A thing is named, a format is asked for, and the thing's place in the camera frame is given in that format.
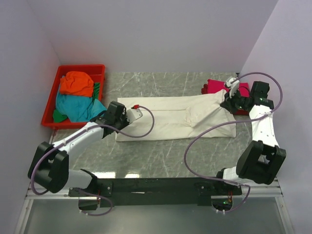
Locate green t shirt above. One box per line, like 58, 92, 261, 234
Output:
52, 82, 101, 123

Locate black base bar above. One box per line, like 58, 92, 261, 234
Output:
69, 177, 242, 211

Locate pink folded t shirt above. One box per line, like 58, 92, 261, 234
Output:
207, 79, 250, 97

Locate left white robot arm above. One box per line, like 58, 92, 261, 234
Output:
28, 101, 129, 196

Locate orange t shirt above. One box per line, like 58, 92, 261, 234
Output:
59, 71, 94, 98

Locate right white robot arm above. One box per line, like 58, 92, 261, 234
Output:
214, 78, 286, 195

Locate white t shirt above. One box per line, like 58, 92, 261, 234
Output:
115, 90, 236, 142

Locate light blue t shirt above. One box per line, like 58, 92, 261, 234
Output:
55, 93, 108, 122

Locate red plastic bin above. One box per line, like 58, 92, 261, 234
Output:
41, 64, 105, 130

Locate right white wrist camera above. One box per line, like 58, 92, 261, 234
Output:
224, 77, 240, 98

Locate dark red folded t shirt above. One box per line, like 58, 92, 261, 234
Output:
200, 82, 247, 116

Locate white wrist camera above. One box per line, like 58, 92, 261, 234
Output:
126, 105, 143, 124
224, 77, 240, 98

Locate aluminium rail frame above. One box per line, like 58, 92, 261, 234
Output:
15, 177, 294, 234

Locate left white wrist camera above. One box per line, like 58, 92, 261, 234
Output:
126, 105, 143, 124

